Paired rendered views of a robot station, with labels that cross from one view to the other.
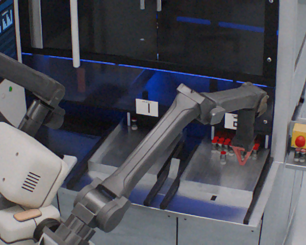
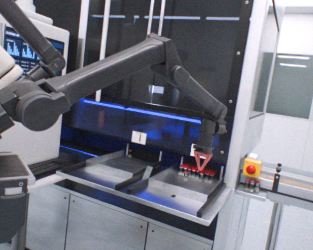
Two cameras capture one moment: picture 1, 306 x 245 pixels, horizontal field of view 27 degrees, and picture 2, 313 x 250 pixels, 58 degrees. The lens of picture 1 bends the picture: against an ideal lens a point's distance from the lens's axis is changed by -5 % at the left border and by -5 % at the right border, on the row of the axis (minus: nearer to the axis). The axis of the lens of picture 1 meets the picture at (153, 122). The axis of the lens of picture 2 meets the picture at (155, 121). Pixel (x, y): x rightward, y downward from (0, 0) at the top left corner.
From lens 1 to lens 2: 114 cm
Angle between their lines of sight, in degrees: 22
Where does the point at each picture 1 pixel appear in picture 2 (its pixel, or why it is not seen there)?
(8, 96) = not seen: hidden behind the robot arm
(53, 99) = (52, 64)
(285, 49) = (244, 92)
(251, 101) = (214, 105)
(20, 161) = not seen: outside the picture
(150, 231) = (126, 239)
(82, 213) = (3, 94)
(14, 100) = not seen: hidden behind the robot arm
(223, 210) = (180, 204)
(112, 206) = (42, 93)
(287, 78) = (243, 116)
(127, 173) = (75, 75)
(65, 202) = (73, 209)
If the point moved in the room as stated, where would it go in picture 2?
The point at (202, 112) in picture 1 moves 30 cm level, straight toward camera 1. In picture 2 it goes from (167, 57) to (141, 35)
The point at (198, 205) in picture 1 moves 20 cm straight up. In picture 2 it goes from (159, 197) to (166, 148)
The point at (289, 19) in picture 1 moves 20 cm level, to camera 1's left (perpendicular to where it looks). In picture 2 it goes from (251, 67) to (206, 61)
